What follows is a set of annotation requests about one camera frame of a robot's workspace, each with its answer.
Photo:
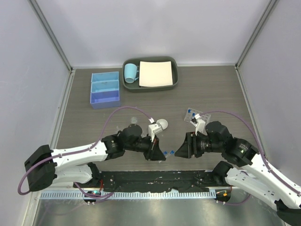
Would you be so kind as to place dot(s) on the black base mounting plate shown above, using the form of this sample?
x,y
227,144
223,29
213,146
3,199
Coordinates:
x,y
155,181

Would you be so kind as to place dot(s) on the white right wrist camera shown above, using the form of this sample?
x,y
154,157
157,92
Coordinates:
x,y
198,123

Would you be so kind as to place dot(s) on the light blue mug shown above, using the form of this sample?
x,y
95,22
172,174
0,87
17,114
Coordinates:
x,y
131,73

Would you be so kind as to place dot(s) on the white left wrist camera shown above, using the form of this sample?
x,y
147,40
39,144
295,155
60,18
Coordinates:
x,y
154,129

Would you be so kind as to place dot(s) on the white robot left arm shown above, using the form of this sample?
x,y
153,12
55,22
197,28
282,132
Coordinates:
x,y
51,166

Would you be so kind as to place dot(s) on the white slotted cable duct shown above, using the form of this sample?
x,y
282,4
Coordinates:
x,y
173,194

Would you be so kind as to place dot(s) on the dark green plastic tray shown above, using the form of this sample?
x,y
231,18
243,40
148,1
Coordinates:
x,y
134,87

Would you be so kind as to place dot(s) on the clear glass jar with lid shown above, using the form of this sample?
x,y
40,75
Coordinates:
x,y
134,120

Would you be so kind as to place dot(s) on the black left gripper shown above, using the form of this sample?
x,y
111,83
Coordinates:
x,y
155,153

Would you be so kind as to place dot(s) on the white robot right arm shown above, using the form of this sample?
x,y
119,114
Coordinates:
x,y
244,167

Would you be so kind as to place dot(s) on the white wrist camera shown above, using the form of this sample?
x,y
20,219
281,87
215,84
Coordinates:
x,y
154,129
198,123

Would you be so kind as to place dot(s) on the blue three-compartment organizer box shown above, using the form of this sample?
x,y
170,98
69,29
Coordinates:
x,y
104,91

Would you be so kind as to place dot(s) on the white square plate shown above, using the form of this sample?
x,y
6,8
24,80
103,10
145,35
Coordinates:
x,y
155,74

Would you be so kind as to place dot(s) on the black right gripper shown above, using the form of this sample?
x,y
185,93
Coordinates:
x,y
185,150

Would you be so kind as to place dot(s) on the large white porcelain dish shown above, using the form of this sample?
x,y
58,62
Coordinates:
x,y
163,123

